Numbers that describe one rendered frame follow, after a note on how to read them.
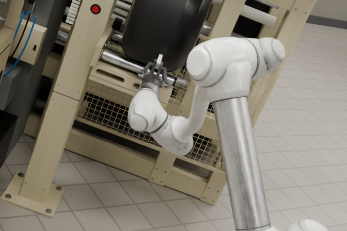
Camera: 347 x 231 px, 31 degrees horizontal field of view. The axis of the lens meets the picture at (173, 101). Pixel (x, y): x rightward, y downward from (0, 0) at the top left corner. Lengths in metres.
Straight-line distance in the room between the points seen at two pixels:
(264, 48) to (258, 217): 0.49
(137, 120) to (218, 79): 0.58
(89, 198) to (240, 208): 1.72
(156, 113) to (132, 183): 1.41
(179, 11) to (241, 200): 0.99
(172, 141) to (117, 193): 1.25
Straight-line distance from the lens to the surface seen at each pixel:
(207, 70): 1.70
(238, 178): 1.75
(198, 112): 2.15
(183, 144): 2.30
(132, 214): 3.39
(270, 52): 1.84
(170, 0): 2.49
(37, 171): 3.12
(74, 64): 2.83
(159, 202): 3.57
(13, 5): 2.65
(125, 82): 2.71
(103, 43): 2.70
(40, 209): 3.18
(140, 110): 2.22
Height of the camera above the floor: 1.92
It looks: 24 degrees down
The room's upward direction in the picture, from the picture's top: 23 degrees clockwise
